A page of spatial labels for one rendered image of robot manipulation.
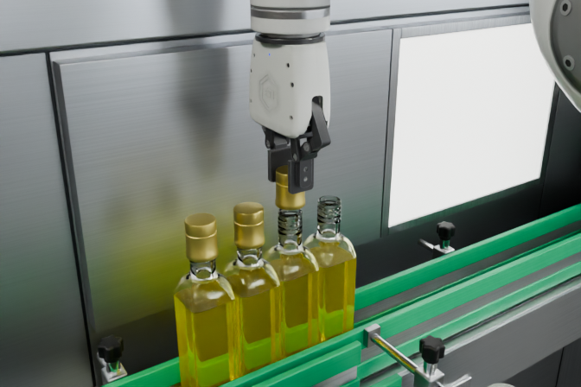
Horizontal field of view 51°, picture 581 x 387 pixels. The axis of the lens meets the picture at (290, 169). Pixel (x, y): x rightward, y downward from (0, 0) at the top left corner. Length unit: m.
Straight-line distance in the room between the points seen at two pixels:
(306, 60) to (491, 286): 0.52
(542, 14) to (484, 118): 0.87
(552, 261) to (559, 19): 0.89
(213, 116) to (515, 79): 0.59
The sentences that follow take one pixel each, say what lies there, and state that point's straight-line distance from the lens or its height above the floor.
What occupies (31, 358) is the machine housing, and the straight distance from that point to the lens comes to 0.86.
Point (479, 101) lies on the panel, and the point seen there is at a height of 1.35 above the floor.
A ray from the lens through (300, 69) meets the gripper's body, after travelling 0.62.
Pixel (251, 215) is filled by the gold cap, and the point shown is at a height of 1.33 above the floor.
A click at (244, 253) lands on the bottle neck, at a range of 0.70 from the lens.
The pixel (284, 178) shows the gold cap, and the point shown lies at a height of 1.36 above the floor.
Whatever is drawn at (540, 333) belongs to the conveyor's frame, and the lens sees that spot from 1.15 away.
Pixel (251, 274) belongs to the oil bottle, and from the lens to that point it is 0.70.
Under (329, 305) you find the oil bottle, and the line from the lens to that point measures 0.79.
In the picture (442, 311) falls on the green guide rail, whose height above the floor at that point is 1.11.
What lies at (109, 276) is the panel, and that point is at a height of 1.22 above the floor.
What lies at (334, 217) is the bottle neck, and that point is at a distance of 0.75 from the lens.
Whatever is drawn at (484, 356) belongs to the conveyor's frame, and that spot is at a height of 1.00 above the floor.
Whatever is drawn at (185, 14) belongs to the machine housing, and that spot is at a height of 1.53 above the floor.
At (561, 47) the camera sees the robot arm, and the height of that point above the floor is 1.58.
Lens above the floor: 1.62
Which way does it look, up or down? 21 degrees down
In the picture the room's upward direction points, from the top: straight up
